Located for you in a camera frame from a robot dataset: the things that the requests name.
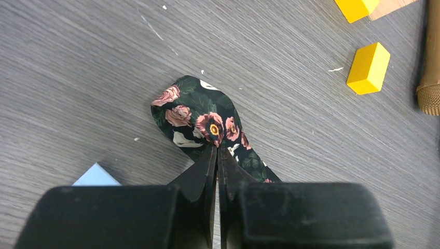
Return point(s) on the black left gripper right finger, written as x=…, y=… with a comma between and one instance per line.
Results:
x=296, y=215

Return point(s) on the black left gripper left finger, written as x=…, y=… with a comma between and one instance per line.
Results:
x=176, y=215

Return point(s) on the black pink floral tie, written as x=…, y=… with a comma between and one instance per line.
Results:
x=194, y=115

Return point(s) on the light blue small cube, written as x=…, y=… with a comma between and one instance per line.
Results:
x=96, y=176

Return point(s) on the yellow block upright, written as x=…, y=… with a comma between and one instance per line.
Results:
x=368, y=69

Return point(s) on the yellow block near tray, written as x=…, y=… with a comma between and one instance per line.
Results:
x=354, y=10

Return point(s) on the wooden compartment tray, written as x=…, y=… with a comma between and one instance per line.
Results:
x=386, y=7

